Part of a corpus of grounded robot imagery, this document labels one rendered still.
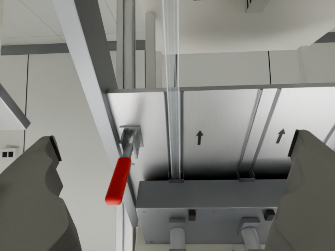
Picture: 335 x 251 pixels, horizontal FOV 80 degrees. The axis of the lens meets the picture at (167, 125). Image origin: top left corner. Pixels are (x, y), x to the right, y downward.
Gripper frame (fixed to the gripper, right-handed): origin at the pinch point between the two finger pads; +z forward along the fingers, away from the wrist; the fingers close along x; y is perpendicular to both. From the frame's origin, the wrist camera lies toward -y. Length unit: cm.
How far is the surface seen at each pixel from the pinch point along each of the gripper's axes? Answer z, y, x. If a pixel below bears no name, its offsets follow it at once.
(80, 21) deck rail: 9.2, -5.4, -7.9
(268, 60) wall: 191, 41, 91
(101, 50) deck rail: 13.3, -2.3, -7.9
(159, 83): 77, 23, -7
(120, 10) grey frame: 46.9, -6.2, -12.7
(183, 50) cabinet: 85, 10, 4
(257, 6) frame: 55, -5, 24
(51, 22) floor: 177, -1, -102
